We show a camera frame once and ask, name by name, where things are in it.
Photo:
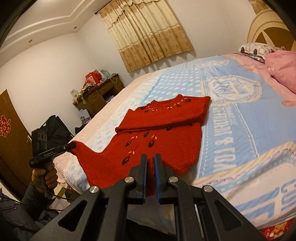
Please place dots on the dark curtain rod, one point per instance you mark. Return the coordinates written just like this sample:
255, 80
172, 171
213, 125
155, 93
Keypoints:
104, 7

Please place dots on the narrow beige patterned curtain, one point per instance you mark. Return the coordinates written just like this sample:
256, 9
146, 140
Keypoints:
259, 5

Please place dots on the red gift bag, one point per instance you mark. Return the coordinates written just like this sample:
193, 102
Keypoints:
92, 78

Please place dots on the black bag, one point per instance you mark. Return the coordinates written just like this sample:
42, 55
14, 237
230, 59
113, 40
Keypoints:
81, 129

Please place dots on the person's left hand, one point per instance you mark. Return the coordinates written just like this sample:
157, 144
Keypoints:
51, 177

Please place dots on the brown wooden door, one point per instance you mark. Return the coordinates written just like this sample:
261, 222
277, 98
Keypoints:
13, 150

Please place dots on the wide beige patterned curtain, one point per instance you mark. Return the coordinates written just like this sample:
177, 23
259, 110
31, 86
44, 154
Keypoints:
150, 34

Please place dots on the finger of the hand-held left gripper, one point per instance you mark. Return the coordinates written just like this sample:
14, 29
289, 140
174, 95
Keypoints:
69, 146

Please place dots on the blue printed bedsheet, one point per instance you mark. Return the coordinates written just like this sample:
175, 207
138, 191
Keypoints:
231, 139

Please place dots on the light blue box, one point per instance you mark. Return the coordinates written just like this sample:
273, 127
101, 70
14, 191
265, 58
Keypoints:
104, 74

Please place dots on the patterned pillow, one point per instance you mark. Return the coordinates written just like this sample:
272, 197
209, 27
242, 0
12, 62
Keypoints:
252, 49

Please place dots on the cream wooden headboard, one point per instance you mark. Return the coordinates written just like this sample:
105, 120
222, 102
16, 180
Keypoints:
256, 25

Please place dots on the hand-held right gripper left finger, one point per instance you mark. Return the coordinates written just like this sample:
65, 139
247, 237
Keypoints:
143, 176

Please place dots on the red paper door decoration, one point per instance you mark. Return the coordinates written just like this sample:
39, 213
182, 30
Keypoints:
4, 126

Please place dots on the red knitted sweater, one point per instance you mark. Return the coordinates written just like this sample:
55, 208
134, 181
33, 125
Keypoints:
175, 143

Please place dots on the red patterned mattress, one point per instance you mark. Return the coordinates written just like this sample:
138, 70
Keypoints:
277, 229

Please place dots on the brown wooden desk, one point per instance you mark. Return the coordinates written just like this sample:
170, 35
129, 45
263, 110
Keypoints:
97, 97

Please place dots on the black fabric case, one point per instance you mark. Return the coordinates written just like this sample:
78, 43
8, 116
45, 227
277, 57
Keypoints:
57, 132

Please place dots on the small white box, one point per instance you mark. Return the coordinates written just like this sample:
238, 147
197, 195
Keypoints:
73, 95

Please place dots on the person's left forearm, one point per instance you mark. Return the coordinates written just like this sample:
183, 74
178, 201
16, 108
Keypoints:
34, 204

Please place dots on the pink blanket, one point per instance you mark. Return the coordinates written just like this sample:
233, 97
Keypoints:
284, 67

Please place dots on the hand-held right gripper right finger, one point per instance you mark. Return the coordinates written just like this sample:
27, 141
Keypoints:
158, 176

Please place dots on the green cloth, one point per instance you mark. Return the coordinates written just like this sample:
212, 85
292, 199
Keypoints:
84, 93

